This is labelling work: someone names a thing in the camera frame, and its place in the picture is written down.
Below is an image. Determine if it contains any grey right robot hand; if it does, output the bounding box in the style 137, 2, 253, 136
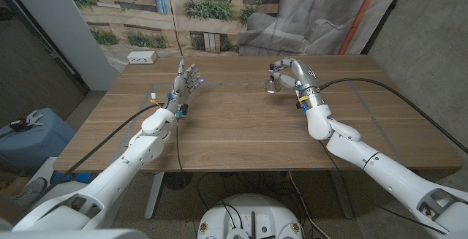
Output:
269, 56, 327, 110

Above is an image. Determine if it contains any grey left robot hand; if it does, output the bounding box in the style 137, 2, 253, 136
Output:
164, 58, 204, 120

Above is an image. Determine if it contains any silver bell with black handle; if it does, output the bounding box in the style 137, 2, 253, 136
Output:
263, 63, 282, 94

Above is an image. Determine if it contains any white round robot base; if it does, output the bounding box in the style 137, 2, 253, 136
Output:
196, 194, 304, 239

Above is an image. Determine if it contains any black and white hand tool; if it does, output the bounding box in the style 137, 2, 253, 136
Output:
9, 109, 47, 132

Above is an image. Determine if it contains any white power strip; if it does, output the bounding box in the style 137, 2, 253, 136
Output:
127, 50, 158, 65

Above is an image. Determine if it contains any printed fabric backdrop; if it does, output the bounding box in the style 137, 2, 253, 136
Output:
60, 0, 409, 74

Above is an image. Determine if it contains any black round floor stand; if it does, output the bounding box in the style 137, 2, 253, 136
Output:
163, 172, 194, 191

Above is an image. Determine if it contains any black backdrop pole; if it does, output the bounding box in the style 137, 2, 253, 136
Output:
360, 0, 412, 56

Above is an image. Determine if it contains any white table leg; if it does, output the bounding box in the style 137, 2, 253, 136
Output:
144, 172, 165, 221

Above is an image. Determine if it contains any grey table leg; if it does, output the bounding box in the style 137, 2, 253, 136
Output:
331, 169, 354, 220

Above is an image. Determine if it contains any white partition panel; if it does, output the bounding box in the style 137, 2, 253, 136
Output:
1, 0, 121, 92

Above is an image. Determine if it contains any blue plastic container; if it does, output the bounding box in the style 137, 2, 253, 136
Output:
0, 107, 77, 176

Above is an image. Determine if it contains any grey sneaker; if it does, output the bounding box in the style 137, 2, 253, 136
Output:
9, 177, 48, 210

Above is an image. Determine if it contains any white robot torso rim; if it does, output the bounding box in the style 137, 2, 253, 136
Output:
0, 228, 149, 239

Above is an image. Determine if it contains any white connector with yellow wires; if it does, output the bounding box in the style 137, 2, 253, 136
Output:
149, 91, 164, 108

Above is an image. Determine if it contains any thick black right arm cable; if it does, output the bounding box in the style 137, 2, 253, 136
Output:
318, 77, 468, 155

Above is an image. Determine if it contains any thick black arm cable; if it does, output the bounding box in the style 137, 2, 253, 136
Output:
318, 77, 468, 155
7, 102, 165, 227

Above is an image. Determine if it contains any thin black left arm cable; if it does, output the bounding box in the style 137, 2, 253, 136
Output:
175, 116, 184, 176

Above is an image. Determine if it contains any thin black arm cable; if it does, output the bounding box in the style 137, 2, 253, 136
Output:
317, 139, 449, 235
175, 116, 184, 176

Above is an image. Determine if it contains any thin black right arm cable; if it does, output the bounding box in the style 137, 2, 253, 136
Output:
317, 139, 449, 235

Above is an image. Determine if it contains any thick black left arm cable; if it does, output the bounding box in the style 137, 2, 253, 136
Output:
7, 102, 165, 227

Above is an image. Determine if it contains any grey floor cable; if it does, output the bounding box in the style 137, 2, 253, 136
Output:
287, 172, 332, 239

